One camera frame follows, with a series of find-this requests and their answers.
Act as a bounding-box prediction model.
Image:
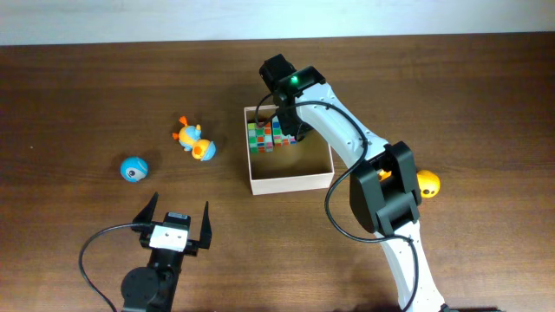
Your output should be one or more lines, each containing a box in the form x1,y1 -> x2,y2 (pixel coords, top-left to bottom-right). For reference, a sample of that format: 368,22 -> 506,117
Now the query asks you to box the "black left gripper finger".
131,192 -> 159,232
199,201 -> 212,250

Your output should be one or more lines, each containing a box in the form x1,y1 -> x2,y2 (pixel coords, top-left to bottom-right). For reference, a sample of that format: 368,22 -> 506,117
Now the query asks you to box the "rubiks cube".
247,122 -> 274,153
271,119 -> 297,146

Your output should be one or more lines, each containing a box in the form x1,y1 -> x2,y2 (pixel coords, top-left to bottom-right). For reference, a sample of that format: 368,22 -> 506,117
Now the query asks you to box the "beige cardboard box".
246,131 -> 335,195

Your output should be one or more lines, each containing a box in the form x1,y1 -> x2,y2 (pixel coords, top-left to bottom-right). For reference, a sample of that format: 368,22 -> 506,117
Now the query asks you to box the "orange and blue duck toy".
172,116 -> 216,161

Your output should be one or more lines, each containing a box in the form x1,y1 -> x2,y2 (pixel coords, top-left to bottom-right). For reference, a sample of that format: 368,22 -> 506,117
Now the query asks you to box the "orange pig toy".
378,169 -> 441,198

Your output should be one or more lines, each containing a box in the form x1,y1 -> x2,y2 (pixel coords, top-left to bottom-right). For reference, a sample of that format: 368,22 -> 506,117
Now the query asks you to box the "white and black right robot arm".
259,54 -> 449,311

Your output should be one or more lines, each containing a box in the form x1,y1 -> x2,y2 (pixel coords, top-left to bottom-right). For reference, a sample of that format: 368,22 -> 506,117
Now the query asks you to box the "blue ball toy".
120,157 -> 148,183

